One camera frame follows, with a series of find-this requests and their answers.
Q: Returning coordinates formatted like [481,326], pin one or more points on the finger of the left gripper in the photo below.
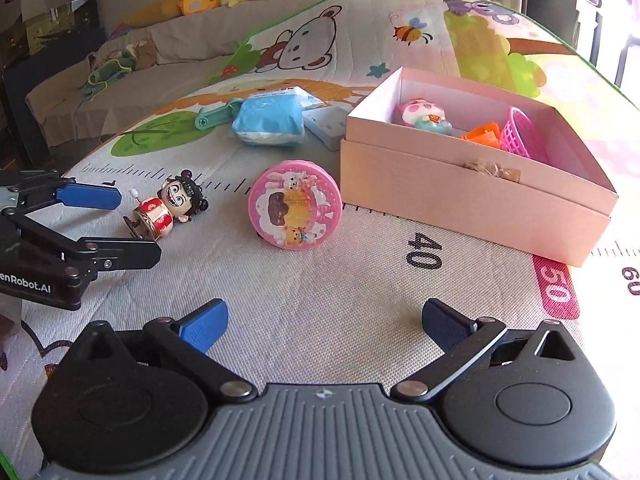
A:
[111,254]
[88,196]

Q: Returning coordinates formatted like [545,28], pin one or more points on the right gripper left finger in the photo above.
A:
[182,345]

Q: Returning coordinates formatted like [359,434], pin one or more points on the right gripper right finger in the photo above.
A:
[463,343]

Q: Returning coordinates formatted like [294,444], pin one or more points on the red wind-up doll toy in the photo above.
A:
[178,200]

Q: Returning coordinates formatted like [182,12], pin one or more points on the green plastic clip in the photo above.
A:
[212,117]

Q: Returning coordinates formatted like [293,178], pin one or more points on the pink round tin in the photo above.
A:
[295,205]

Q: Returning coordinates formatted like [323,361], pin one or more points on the blue tissue pack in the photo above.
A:
[275,117]

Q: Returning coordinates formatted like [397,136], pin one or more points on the pink plastic basket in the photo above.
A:
[520,137]

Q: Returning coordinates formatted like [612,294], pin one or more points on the green cloth on sofa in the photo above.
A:
[107,73]

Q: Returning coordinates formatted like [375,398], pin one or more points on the colourful cartoon play mat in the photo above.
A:
[349,309]

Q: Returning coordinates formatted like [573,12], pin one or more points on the beige sofa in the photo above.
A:
[189,51]

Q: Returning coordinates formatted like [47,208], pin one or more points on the dark glass cabinet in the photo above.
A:
[39,38]

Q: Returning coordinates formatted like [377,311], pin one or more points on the pink cardboard box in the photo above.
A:
[557,210]

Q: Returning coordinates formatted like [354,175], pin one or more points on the long yellow plush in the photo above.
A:
[157,12]

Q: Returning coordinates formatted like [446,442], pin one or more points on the orange plastic cup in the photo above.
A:
[488,135]

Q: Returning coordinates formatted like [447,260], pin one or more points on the pink mushroom squishy toy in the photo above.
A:
[423,115]

